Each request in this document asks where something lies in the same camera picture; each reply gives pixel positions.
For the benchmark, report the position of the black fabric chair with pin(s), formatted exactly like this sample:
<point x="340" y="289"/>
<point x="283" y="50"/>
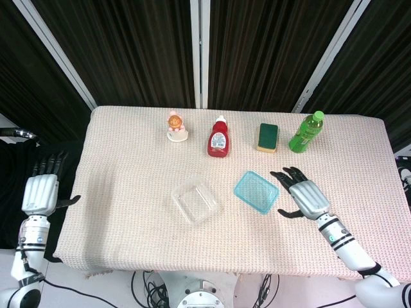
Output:
<point x="13" y="167"/>

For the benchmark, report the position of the green drink bottle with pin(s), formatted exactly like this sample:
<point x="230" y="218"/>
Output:
<point x="303" y="134"/>

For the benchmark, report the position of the clear plastic container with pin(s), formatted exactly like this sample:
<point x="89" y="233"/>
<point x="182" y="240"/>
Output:
<point x="196" y="202"/>

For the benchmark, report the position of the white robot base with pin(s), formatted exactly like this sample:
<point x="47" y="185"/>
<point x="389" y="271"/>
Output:
<point x="199" y="292"/>

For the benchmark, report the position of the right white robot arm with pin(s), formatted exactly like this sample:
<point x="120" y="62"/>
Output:
<point x="350" y="250"/>

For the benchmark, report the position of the green and yellow sponge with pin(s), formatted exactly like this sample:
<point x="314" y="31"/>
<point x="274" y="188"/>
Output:
<point x="268" y="134"/>

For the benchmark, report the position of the black curtain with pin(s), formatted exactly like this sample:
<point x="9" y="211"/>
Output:
<point x="135" y="48"/>

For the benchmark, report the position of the pink and orange toy figurine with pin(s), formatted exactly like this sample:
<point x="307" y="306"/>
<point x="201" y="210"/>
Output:
<point x="175" y="121"/>

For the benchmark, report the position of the pink waffle tablecloth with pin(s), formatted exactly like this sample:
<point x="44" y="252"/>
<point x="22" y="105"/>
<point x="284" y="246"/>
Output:
<point x="128" y="192"/>

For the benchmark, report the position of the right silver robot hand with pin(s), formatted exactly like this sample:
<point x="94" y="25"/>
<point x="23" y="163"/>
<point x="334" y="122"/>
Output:
<point x="309" y="199"/>

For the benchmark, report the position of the red ketchup bottle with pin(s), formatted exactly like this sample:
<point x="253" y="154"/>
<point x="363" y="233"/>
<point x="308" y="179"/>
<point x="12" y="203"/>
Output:
<point x="219" y="141"/>

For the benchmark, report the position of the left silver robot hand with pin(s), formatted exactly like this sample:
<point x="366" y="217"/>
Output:
<point x="40" y="192"/>

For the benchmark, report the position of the white and black equipment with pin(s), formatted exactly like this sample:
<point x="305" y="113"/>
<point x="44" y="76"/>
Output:
<point x="405" y="174"/>

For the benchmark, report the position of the chrome chair tube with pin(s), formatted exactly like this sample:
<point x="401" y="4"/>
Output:
<point x="19" y="132"/>

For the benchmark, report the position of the white frame post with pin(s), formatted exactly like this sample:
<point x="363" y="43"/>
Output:
<point x="57" y="51"/>
<point x="327" y="54"/>
<point x="199" y="51"/>

